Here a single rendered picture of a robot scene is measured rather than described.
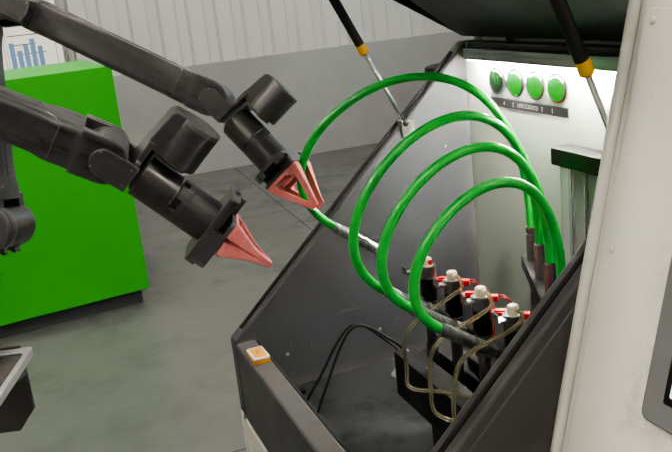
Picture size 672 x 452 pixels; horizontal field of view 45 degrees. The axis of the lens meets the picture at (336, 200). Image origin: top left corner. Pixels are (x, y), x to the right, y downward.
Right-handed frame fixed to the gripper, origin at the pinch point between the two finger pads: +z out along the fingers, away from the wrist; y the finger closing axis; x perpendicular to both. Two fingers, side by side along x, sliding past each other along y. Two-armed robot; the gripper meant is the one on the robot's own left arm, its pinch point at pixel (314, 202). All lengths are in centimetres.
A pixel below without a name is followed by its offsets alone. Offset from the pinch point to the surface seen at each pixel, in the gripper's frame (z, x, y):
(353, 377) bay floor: 24.7, 27.1, 25.4
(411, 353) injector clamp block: 28.6, 7.4, 4.3
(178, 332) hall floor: -51, 167, 228
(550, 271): 33.6, -20.0, -4.7
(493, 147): 15.8, -28.1, -14.2
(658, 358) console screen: 45, -26, -37
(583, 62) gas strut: 17, -43, -27
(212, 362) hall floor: -24, 147, 199
